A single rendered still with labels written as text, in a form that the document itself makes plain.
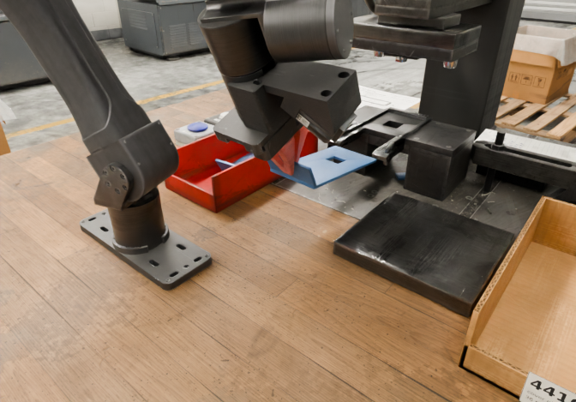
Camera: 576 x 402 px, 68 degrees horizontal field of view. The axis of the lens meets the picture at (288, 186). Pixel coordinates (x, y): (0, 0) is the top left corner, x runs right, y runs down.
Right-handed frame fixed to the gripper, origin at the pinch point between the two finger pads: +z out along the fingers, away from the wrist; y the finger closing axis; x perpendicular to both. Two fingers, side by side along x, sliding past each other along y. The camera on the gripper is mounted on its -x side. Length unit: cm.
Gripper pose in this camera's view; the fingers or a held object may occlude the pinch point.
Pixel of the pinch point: (288, 166)
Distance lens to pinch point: 50.4
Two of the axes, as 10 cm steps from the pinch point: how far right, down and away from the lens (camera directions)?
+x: -7.5, -3.3, 5.7
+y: 6.0, -6.9, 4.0
